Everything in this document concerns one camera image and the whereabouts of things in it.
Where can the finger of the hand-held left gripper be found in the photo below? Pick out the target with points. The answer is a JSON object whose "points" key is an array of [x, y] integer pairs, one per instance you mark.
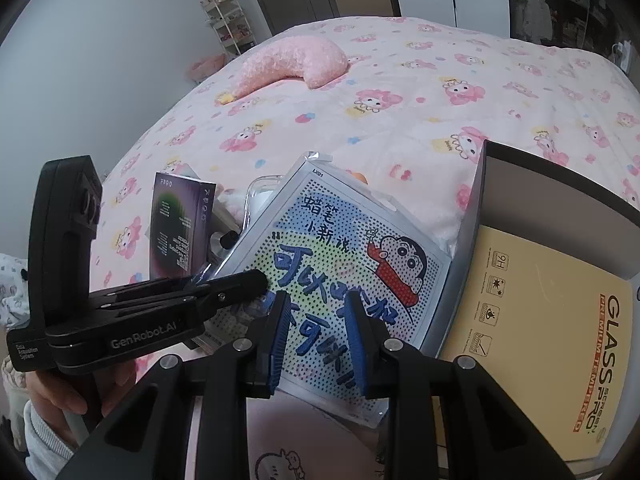
{"points": [[240, 285], [150, 287]]}

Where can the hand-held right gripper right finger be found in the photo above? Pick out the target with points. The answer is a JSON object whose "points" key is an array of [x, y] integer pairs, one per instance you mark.
{"points": [[357, 345]]}

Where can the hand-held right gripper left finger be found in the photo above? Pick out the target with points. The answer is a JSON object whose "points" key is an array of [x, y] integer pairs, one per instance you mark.
{"points": [[277, 340]]}

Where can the dark purple product box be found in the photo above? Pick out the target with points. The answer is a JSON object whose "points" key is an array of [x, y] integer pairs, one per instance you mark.
{"points": [[175, 225]]}

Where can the clear plastic case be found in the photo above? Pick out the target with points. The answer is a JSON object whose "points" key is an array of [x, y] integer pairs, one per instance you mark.
{"points": [[260, 200]]}

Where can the cartoon bead art packet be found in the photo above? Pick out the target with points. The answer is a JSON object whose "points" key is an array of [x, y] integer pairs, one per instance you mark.
{"points": [[320, 240]]}

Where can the black cardboard box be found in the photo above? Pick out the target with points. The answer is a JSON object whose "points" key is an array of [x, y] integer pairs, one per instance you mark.
{"points": [[525, 185]]}

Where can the person's left forearm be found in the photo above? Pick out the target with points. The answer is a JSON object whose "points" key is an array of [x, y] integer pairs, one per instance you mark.
{"points": [[45, 452]]}

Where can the person's left hand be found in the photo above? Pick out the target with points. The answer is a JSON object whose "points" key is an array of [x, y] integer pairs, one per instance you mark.
{"points": [[60, 390]]}

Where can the white patterned cloth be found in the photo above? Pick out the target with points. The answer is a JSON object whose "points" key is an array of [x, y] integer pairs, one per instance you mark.
{"points": [[10, 285]]}

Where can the pink cartoon print cloth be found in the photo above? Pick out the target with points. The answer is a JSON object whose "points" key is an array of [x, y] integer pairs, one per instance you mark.
{"points": [[310, 440]]}

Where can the yellow screen protector packet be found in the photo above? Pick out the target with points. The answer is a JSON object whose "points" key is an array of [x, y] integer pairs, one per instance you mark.
{"points": [[540, 310]]}

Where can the pink plush pillow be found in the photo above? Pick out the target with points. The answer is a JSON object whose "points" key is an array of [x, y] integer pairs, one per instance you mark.
{"points": [[300, 60]]}

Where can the pink printed blanket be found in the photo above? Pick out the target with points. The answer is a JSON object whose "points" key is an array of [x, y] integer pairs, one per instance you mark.
{"points": [[400, 110]]}

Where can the white shelf rack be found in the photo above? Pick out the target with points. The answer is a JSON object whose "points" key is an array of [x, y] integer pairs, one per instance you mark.
{"points": [[230, 25]]}

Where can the white power adapter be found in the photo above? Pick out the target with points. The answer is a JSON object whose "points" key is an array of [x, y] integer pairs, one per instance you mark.
{"points": [[622, 55]]}

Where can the hanging clothes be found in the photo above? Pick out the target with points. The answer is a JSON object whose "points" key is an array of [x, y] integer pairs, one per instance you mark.
{"points": [[550, 0]]}

